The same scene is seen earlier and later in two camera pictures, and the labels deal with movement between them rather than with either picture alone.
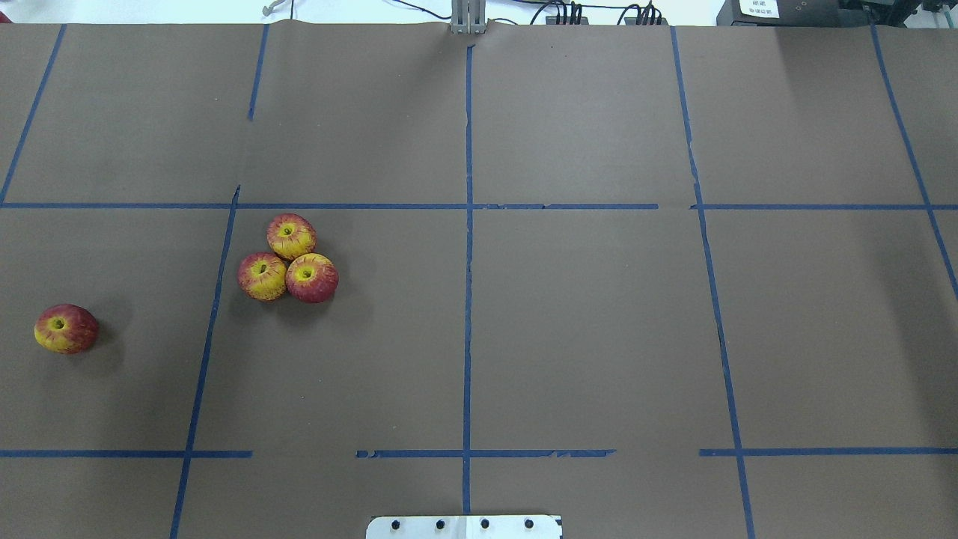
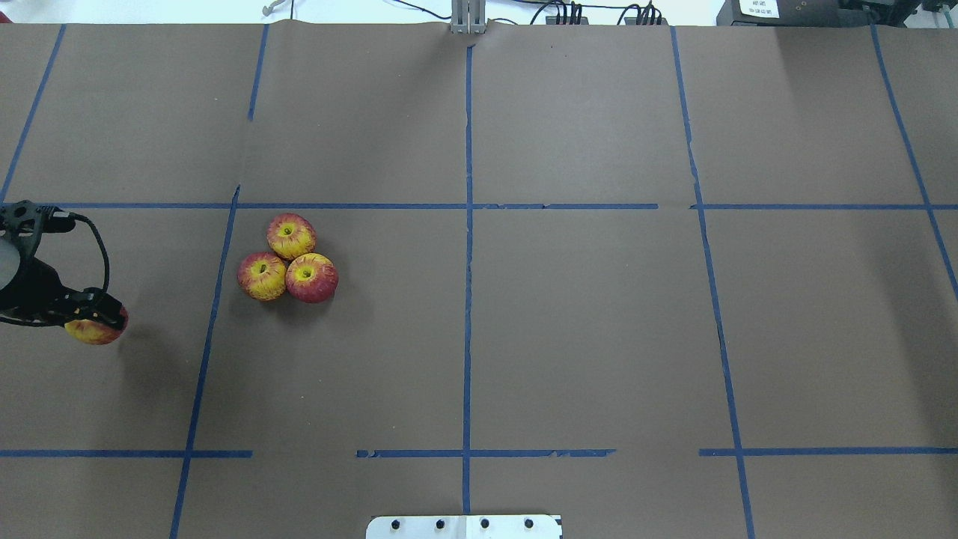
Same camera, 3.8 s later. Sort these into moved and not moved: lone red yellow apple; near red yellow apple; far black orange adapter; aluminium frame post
Moved: lone red yellow apple
Not moved: near red yellow apple; aluminium frame post; far black orange adapter
